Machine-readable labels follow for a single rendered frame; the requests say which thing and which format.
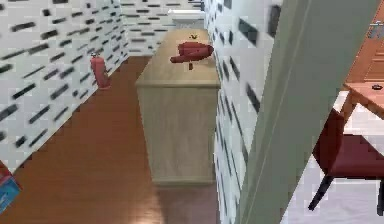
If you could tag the light wood cabinet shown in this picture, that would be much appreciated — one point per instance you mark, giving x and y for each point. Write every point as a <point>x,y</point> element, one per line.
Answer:
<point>180,126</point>

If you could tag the red hair dryer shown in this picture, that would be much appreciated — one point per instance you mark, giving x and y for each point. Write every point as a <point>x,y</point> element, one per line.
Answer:
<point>191,51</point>

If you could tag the grey-green room door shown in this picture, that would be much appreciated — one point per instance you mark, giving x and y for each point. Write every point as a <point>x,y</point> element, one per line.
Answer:
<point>300,110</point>

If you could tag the red and blue box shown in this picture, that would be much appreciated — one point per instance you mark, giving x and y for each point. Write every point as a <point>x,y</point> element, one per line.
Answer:
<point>7,190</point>

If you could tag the yellow and black spider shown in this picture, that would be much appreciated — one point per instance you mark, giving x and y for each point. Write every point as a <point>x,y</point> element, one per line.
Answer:
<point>192,36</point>

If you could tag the dark red chair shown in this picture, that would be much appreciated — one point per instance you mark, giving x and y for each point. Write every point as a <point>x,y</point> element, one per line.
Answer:
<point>346,156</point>

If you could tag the grey metal object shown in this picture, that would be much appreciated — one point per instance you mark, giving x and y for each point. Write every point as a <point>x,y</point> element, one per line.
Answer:
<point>378,29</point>

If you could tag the brown wooden table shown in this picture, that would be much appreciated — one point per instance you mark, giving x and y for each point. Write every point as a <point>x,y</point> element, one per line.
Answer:
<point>370,66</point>

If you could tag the small black round object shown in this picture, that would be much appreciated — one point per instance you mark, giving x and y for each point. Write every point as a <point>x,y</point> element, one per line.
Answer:
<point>377,87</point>

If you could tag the red fire extinguisher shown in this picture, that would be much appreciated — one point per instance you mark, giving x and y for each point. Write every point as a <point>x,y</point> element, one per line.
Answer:
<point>100,71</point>

